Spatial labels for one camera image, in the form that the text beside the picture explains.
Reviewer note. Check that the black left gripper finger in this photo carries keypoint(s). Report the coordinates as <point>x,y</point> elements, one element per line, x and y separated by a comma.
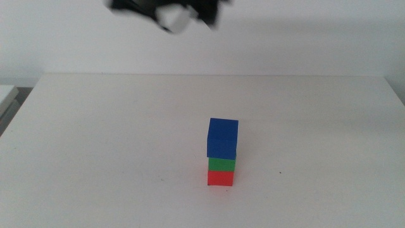
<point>213,20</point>

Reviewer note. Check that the blue cube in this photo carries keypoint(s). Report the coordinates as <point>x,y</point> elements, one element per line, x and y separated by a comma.
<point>222,139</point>

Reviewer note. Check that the green cube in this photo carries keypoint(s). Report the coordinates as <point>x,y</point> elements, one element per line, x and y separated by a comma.
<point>221,164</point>

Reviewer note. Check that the red cube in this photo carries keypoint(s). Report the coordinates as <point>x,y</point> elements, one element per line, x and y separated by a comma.
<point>220,178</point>

